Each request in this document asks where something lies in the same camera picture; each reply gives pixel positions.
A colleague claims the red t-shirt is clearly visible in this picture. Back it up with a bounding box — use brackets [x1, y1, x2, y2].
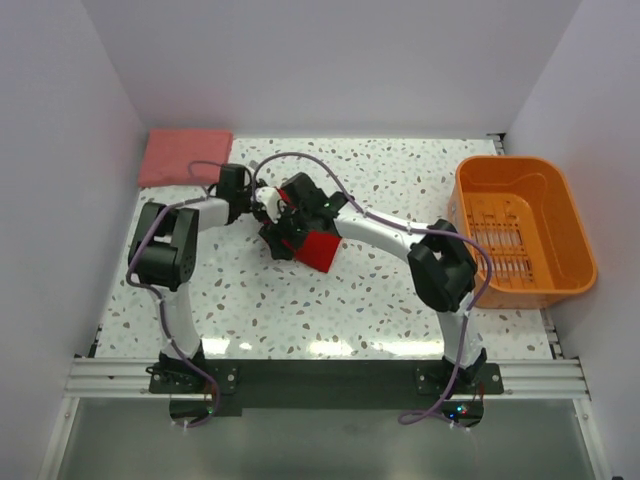
[278, 188, 347, 273]

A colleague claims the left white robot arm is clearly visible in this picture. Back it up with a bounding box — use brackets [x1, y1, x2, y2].
[125, 164, 266, 396]

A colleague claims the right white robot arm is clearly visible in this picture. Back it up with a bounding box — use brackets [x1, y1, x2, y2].
[252, 174, 487, 383]

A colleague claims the folded pink t-shirt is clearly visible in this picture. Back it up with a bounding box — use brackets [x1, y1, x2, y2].
[137, 128, 233, 188]

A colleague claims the orange plastic basket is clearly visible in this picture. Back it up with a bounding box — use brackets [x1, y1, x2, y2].
[448, 156, 598, 309]

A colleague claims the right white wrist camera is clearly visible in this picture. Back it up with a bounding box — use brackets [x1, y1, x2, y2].
[253, 187, 287, 224]

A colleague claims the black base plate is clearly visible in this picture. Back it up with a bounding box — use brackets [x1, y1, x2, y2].
[146, 359, 505, 426]

